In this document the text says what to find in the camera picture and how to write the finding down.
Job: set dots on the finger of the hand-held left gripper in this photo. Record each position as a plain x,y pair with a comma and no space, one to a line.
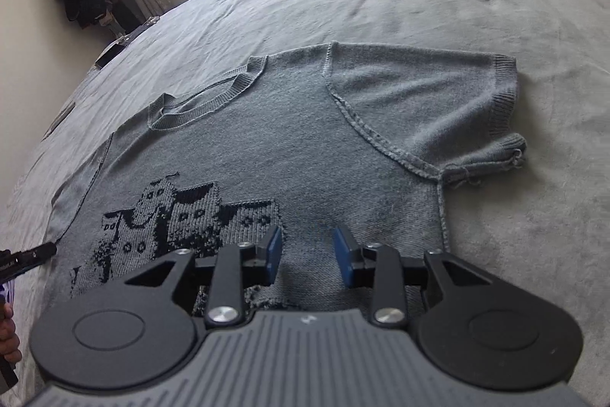
40,253

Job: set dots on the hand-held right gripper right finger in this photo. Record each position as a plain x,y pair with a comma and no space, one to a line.
344,257

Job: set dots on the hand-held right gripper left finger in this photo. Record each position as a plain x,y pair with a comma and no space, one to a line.
273,252

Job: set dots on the grey knitted sweater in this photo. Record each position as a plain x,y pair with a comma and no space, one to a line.
286,140

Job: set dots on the person's left hand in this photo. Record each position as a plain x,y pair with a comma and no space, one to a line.
10,340

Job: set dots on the tablet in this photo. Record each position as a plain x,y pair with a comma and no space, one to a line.
108,54

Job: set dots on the grey bed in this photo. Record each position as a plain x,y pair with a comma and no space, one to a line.
429,6

